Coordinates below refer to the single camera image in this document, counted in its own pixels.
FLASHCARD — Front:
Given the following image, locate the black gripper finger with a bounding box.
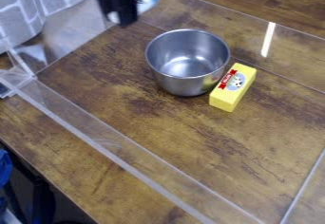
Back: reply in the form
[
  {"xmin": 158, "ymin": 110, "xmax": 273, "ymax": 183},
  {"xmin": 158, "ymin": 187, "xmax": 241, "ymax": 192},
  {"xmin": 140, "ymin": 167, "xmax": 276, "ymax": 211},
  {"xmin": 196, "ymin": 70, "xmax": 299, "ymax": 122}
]
[
  {"xmin": 98, "ymin": 0, "xmax": 114, "ymax": 17},
  {"xmin": 114, "ymin": 0, "xmax": 138, "ymax": 27}
]

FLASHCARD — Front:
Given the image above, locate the silver metal pot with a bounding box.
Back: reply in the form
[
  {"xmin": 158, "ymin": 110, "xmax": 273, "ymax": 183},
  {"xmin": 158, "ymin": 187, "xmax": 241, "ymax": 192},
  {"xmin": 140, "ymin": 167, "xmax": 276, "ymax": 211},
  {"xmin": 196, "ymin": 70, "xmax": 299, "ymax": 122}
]
[{"xmin": 145, "ymin": 28, "xmax": 232, "ymax": 97}]

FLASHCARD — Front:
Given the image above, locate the blue object at edge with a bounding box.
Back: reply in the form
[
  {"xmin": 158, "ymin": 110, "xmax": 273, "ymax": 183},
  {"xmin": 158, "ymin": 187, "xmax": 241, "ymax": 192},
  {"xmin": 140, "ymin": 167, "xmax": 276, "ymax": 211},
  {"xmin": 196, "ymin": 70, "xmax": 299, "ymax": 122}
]
[{"xmin": 0, "ymin": 150, "xmax": 13, "ymax": 216}]

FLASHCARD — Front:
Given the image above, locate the yellow butter block toy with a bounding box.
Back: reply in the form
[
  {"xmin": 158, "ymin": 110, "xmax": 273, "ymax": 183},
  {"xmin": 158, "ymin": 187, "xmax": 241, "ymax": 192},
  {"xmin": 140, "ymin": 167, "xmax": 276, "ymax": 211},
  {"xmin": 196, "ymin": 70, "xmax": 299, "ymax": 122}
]
[{"xmin": 209, "ymin": 63, "xmax": 257, "ymax": 112}]

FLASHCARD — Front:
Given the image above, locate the clear acrylic barrier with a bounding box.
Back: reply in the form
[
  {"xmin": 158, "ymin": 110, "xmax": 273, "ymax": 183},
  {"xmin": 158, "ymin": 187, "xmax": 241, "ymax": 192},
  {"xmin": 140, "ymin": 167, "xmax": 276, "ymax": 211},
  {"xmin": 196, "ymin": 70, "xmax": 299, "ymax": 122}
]
[{"xmin": 0, "ymin": 0, "xmax": 325, "ymax": 224}]

